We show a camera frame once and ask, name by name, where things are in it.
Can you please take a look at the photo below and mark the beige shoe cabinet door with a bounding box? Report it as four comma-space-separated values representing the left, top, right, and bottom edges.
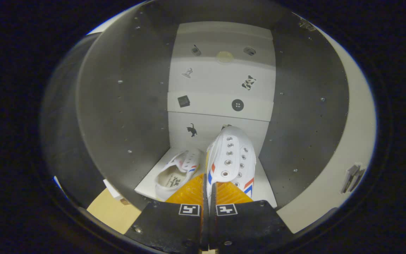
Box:
276, 26, 378, 234

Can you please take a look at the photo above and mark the dark grey shoe cabinet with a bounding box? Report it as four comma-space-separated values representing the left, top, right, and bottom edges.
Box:
41, 0, 350, 212

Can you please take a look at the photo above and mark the white shoe with yellow sole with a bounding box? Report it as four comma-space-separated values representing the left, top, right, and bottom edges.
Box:
155, 148, 203, 201

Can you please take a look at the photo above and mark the white shoe with striped side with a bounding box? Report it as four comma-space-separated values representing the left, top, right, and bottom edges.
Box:
206, 126, 257, 200

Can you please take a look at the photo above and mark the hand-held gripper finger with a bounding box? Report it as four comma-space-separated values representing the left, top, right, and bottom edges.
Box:
124, 173, 209, 253
210, 182, 293, 252

